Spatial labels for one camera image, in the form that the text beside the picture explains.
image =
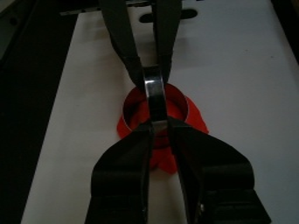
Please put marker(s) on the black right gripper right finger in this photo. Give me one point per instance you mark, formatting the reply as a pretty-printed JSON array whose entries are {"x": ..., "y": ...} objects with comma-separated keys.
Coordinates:
[{"x": 218, "y": 180}]

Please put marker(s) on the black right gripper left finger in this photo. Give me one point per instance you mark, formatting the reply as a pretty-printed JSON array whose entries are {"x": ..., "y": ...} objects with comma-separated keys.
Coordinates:
[{"x": 120, "y": 175}]

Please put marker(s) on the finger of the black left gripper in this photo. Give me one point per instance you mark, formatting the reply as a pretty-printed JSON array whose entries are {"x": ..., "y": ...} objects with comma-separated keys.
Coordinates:
[
  {"x": 167, "y": 29},
  {"x": 119, "y": 29}
]

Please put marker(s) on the round metal dough cutter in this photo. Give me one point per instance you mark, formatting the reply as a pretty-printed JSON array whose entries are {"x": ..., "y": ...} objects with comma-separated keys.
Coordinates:
[{"x": 153, "y": 87}]

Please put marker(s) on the red play dough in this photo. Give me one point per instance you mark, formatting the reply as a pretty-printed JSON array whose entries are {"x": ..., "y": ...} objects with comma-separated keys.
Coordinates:
[{"x": 196, "y": 116}]

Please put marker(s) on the white cutting board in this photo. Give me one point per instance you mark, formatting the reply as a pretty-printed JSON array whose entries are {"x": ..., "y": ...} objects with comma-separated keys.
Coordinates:
[{"x": 234, "y": 87}]

